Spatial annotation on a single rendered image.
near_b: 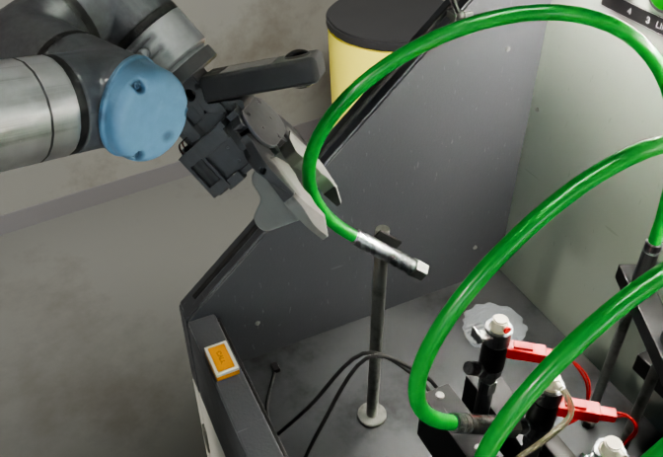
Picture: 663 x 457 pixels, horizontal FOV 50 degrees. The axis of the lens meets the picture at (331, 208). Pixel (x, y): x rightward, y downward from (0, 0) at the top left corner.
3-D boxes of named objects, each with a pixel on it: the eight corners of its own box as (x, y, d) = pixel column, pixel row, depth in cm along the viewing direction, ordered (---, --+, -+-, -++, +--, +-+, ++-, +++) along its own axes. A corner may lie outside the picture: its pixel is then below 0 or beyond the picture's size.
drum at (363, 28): (397, 146, 304) (407, -20, 259) (463, 200, 274) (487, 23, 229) (306, 178, 286) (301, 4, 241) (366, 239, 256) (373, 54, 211)
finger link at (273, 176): (295, 198, 70) (247, 126, 70) (309, 189, 69) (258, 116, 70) (274, 206, 66) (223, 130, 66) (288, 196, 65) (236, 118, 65)
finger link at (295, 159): (307, 210, 80) (248, 161, 76) (346, 181, 78) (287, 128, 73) (307, 228, 78) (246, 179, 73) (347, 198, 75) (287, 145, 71)
